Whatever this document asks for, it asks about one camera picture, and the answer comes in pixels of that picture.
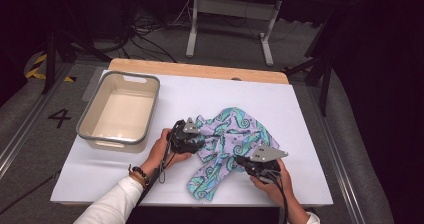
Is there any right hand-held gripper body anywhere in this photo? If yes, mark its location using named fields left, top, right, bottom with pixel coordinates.
left=234, top=144, right=289, bottom=185

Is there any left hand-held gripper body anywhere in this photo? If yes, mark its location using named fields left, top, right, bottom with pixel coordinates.
left=168, top=117, right=207, bottom=155

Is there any purple seahorse print garment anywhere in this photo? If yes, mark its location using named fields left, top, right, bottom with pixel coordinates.
left=186, top=107, right=281, bottom=202

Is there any beige plastic bin grey rim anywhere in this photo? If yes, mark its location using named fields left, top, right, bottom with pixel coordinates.
left=75, top=70, right=161, bottom=154

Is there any person's left hand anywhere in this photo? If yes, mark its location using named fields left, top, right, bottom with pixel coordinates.
left=139, top=127, right=194, bottom=178

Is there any person's right hand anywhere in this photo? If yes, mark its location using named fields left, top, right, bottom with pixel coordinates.
left=249, top=159, right=296, bottom=208

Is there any wooden table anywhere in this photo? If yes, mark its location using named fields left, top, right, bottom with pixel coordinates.
left=108, top=57, right=290, bottom=85

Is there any black metal stand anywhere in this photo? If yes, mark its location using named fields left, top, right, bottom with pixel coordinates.
left=283, top=3, right=338, bottom=117

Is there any black tripod stand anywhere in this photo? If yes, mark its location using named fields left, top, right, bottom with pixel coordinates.
left=41, top=27, right=113, bottom=95

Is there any yellow black hazard tape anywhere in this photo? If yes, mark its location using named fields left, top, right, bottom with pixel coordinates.
left=25, top=53, right=77, bottom=83

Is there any left hand-held gripper cable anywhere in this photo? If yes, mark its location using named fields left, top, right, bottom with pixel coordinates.
left=158, top=147, right=178, bottom=185

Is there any hand-held gripper cable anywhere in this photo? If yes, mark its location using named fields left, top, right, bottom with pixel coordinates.
left=158, top=147, right=178, bottom=185
left=266, top=170, right=290, bottom=224

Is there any right hand-held gripper cable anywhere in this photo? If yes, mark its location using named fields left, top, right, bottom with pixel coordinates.
left=266, top=170, right=290, bottom=224

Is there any dark bead bracelet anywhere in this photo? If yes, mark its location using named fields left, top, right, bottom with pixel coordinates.
left=128, top=163, right=151, bottom=189

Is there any metal floor rail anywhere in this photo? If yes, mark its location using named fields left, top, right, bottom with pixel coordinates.
left=0, top=63, right=73, bottom=180
left=308, top=85, right=368, bottom=224

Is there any tangle of black floor cables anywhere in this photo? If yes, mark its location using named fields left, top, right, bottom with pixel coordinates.
left=109, top=0, right=198, bottom=63

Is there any white frame desk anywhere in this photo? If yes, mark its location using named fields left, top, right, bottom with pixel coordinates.
left=185, top=0, right=324, bottom=67

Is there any thin black floor cable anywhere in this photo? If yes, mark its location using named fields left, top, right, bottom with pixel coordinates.
left=0, top=170, right=63, bottom=216

